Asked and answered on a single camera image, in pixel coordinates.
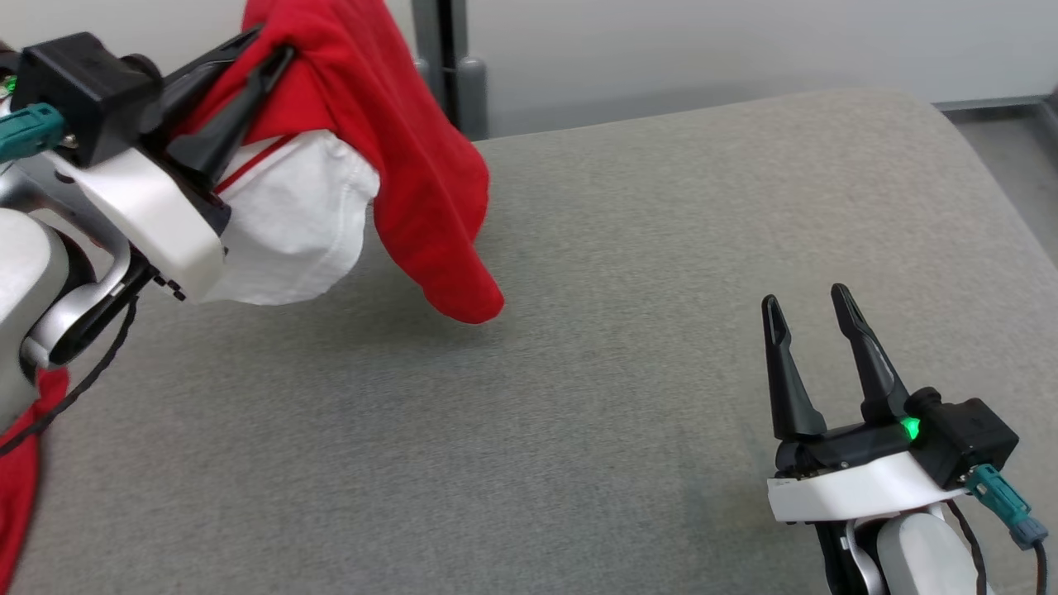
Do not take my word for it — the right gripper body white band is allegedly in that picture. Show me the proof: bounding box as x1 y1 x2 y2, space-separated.
767 417 970 524

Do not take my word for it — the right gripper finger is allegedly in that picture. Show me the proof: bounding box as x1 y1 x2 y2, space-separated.
761 295 828 441
831 283 911 425

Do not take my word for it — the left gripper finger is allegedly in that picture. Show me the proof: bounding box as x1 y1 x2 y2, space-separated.
157 25 267 137
165 45 296 193

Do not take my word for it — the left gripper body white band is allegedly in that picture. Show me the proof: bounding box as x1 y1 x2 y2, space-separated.
43 145 234 304

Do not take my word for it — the red and white garment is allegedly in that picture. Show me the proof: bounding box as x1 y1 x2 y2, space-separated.
0 0 506 595

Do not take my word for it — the right teal cable connector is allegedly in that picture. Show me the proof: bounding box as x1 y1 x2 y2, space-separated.
965 464 1050 551

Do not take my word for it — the teal cable connector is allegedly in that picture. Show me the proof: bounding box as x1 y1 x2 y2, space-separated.
965 464 1050 551
0 102 66 163

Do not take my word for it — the left teal cable connector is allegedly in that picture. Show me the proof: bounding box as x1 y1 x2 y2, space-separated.
0 102 66 163

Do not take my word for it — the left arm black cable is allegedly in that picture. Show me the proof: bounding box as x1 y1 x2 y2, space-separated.
0 293 140 458

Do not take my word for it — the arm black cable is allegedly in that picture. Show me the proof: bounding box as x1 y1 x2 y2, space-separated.
945 498 1051 595
0 293 140 458

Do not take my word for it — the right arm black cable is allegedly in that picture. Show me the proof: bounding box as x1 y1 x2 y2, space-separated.
945 498 1051 595

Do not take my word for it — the grey partition post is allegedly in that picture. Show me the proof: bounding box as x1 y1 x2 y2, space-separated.
410 0 489 140

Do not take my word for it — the grey partition base rail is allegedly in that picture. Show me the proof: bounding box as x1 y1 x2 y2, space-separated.
932 93 1058 125

